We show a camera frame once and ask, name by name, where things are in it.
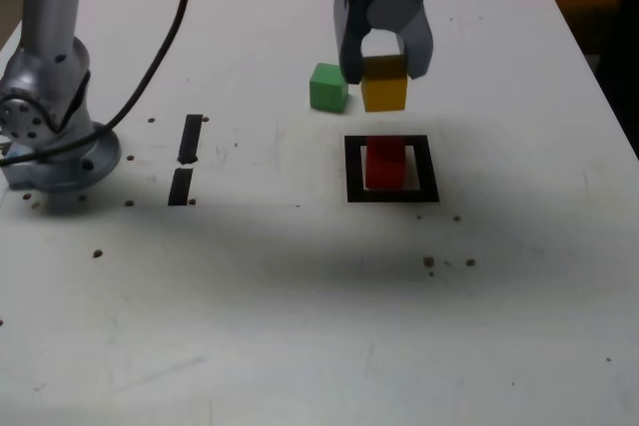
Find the yellow cube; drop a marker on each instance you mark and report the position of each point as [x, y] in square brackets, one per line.
[384, 92]

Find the green cube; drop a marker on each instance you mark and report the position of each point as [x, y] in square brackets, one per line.
[327, 94]

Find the red cube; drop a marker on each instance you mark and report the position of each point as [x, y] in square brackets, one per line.
[384, 166]

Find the black tape square outline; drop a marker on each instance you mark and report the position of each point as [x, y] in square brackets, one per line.
[353, 171]

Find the black tape strip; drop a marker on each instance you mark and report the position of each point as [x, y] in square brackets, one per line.
[190, 136]

